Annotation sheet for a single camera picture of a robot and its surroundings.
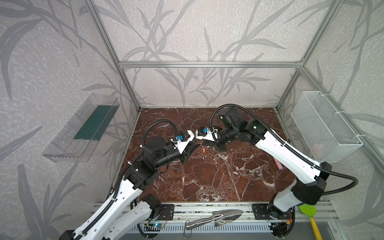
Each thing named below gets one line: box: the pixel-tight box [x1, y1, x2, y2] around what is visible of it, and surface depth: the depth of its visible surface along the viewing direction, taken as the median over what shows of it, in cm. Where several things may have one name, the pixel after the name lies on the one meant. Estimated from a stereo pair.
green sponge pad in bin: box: [73, 105, 120, 141], surface depth 69 cm
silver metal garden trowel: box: [186, 209, 244, 230], surface depth 72 cm
